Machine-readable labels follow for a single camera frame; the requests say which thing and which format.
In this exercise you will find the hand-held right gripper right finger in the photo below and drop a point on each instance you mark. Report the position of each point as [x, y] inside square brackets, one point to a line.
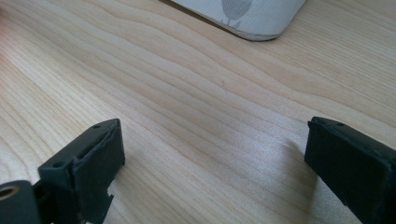
[355, 168]

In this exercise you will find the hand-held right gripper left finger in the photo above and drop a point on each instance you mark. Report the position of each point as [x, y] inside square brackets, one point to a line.
[90, 168]

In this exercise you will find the white tray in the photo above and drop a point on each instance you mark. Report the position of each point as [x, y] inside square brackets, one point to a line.
[264, 17]

